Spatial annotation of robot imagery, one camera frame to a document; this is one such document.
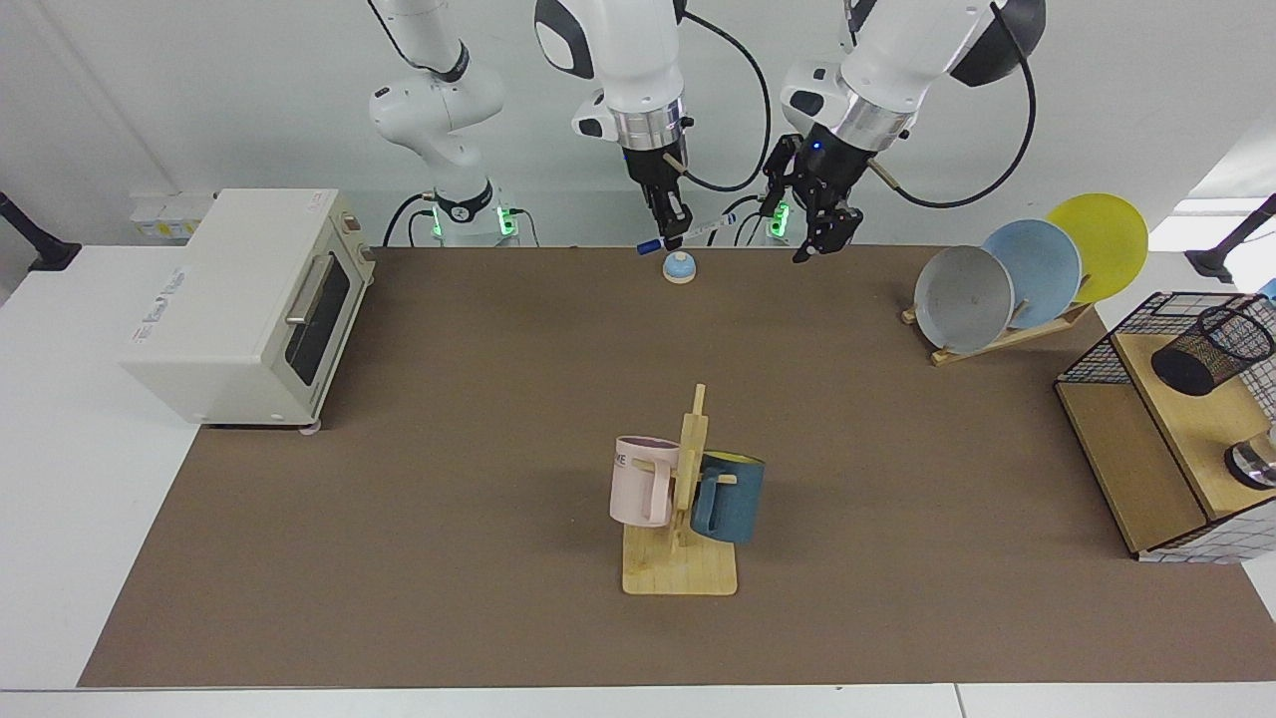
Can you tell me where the blue and white marker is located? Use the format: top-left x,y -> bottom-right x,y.
636,211 -> 722,256

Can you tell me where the black mesh pen holder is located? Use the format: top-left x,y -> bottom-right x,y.
1151,305 -> 1276,398

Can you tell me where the grey plate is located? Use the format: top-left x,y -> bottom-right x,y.
913,245 -> 1016,355

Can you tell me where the wooden plate rack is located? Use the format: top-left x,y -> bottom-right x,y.
901,299 -> 1096,367

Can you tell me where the light blue plate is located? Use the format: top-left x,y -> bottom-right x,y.
982,219 -> 1083,330

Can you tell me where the dark blue cup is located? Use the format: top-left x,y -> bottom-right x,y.
690,451 -> 767,544

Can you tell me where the pink cup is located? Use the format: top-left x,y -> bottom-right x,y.
609,435 -> 682,528

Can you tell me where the yellow plate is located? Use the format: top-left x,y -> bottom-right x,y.
1045,192 -> 1149,305

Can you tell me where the wooden cup stand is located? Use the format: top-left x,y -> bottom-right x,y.
622,383 -> 739,597

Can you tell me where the brown table cloth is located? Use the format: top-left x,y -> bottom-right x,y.
78,245 -> 1276,689

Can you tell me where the pale toaster oven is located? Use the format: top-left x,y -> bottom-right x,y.
118,187 -> 378,437

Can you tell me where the silver round metal container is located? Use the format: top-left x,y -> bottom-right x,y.
1224,427 -> 1276,490

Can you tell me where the white checked cloth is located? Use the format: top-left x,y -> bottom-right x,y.
1136,509 -> 1276,565

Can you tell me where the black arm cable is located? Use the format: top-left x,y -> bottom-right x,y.
663,5 -> 774,193
867,0 -> 1038,210

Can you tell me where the wire basket with wooden floor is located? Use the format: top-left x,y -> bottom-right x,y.
1055,291 -> 1276,557

